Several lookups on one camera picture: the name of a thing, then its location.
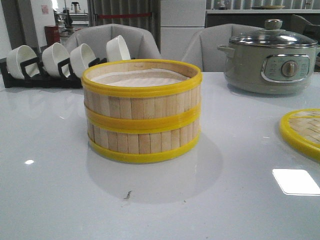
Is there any left grey chair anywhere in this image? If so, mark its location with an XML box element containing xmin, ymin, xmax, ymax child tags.
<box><xmin>63</xmin><ymin>23</ymin><xmax>162</xmax><ymax>60</ymax></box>

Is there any woven bamboo steamer lid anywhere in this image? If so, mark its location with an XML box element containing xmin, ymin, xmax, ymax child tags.
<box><xmin>279</xmin><ymin>108</ymin><xmax>320</xmax><ymax>161</ymax></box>

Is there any white cabinet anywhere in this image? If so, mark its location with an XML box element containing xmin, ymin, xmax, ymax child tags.
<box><xmin>160</xmin><ymin>0</ymin><xmax>206</xmax><ymax>61</ymax></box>

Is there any red barrier tape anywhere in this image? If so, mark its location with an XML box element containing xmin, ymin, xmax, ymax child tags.
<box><xmin>95</xmin><ymin>12</ymin><xmax>152</xmax><ymax>19</ymax></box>

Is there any black bowl rack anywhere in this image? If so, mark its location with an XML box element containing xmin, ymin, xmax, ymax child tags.
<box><xmin>0</xmin><ymin>57</ymin><xmax>108</xmax><ymax>89</ymax></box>

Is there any white bowl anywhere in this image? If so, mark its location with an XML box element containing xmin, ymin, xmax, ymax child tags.
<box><xmin>70</xmin><ymin>43</ymin><xmax>96</xmax><ymax>78</ymax></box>
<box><xmin>106</xmin><ymin>35</ymin><xmax>131</xmax><ymax>62</ymax></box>
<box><xmin>42</xmin><ymin>42</ymin><xmax>70</xmax><ymax>78</ymax></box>
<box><xmin>6</xmin><ymin>45</ymin><xmax>37</xmax><ymax>79</ymax></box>

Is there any grey electric cooking pot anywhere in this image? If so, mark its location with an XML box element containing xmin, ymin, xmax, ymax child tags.
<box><xmin>217</xmin><ymin>43</ymin><xmax>320</xmax><ymax>95</ymax></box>

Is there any grey chair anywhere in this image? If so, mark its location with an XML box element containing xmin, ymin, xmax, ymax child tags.
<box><xmin>181</xmin><ymin>23</ymin><xmax>259</xmax><ymax>72</ymax></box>
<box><xmin>63</xmin><ymin>23</ymin><xmax>162</xmax><ymax>60</ymax></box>

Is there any glass pot lid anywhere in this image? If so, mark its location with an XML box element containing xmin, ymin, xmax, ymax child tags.
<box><xmin>229</xmin><ymin>19</ymin><xmax>318</xmax><ymax>48</ymax></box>

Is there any bamboo steamer tray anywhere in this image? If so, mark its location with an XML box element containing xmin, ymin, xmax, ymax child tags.
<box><xmin>87</xmin><ymin>119</ymin><xmax>201</xmax><ymax>164</ymax></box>
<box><xmin>81</xmin><ymin>59</ymin><xmax>202</xmax><ymax>134</ymax></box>

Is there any red cylinder bin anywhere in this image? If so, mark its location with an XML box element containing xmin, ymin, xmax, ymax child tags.
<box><xmin>44</xmin><ymin>25</ymin><xmax>60</xmax><ymax>47</ymax></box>

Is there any right grey chair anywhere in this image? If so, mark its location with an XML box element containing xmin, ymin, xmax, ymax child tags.
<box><xmin>181</xmin><ymin>23</ymin><xmax>259</xmax><ymax>72</ymax></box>

